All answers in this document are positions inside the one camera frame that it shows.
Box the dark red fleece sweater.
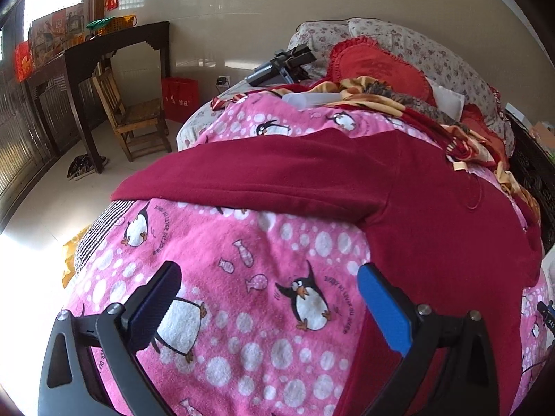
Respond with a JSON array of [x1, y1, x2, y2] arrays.
[[113, 129, 542, 414]]

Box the striped bed sheet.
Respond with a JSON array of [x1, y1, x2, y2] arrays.
[[74, 200, 135, 274]]

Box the pink penguin print blanket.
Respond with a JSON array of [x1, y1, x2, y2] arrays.
[[69, 92, 547, 415]]

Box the red heart pillow right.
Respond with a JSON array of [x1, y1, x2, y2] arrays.
[[460, 103, 503, 146]]

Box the red heart pillow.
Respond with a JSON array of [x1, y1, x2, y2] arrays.
[[460, 103, 503, 146], [326, 37, 434, 102]]

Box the dark slippers on floor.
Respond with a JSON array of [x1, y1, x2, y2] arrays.
[[67, 154, 96, 180]]

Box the white small pillow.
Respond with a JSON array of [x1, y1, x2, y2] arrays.
[[427, 79, 466, 122]]

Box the floral quilt pile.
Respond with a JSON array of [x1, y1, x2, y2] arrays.
[[288, 17, 514, 155]]

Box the small wooden chair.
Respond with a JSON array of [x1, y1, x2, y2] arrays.
[[91, 68, 172, 163]]

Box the dark floral garment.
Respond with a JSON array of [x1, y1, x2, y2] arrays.
[[363, 82, 470, 134]]

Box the red yellow patterned blanket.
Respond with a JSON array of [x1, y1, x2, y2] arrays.
[[210, 75, 543, 226]]

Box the red paper bag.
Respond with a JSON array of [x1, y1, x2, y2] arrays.
[[162, 77, 200, 123]]

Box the red heart pillow left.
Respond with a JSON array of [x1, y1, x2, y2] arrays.
[[326, 37, 434, 102]]

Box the dark wooden console table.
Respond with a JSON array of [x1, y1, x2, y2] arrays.
[[25, 21, 170, 174]]

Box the translucent plastic tube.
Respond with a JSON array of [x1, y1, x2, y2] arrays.
[[282, 92, 341, 110]]

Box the red box on table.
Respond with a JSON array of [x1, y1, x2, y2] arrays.
[[14, 41, 34, 83]]

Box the framed picture leaning on table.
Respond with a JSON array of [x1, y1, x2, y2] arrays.
[[29, 3, 86, 68]]

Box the black folded tripod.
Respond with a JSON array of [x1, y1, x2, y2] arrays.
[[246, 44, 316, 86]]

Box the yellow woven basket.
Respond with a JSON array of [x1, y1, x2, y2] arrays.
[[94, 14, 137, 37]]

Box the wall power outlet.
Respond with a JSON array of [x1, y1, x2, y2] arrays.
[[215, 75, 230, 88]]

